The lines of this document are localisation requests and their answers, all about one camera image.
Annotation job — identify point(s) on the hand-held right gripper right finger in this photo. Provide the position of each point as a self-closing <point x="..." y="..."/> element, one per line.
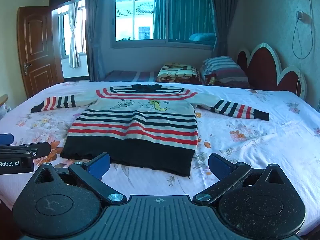
<point x="220" y="165"/>

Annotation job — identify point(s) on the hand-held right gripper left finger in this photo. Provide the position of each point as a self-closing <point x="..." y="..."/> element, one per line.
<point x="98" y="165"/>

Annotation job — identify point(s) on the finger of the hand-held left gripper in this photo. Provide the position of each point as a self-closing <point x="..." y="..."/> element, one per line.
<point x="37" y="148"/>
<point x="6" y="138"/>

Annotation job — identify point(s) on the striped knit sweater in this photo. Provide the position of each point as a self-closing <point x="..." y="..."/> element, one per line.
<point x="135" y="127"/>

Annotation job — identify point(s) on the wooden furniture edge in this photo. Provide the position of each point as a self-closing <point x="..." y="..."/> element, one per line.
<point x="3" y="105"/>

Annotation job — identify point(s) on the white floral bed sheet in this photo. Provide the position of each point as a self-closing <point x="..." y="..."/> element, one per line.
<point x="262" y="142"/>

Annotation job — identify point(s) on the colourful patterned cloth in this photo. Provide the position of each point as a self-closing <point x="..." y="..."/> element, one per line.
<point x="211" y="80"/>

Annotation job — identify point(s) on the brown wooden door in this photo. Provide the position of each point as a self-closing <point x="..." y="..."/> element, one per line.
<point x="37" y="52"/>

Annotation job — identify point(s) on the bed with striped sheet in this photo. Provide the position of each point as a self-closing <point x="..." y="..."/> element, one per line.
<point x="130" y="75"/>

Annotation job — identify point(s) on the striped pillow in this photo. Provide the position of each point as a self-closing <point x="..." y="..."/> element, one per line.
<point x="225" y="70"/>

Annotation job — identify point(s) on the folded printed blanket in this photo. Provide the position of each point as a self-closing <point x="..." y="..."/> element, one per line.
<point x="178" y="73"/>

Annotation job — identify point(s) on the red headboard with white trim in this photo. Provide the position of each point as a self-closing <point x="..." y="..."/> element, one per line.
<point x="265" y="65"/>

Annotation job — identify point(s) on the white sheer curtain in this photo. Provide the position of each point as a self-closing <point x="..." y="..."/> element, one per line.
<point x="74" y="35"/>

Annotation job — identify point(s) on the grey curtain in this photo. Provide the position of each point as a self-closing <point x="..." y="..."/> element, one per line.
<point x="93" y="30"/>
<point x="221" y="17"/>

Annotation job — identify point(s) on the teal curtain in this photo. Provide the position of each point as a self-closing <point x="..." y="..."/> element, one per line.
<point x="185" y="15"/>

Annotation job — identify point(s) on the sliding glass window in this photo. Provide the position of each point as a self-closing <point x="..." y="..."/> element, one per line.
<point x="160" y="15"/>

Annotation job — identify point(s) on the wall socket with charger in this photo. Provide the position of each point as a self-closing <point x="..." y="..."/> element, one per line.
<point x="303" y="17"/>

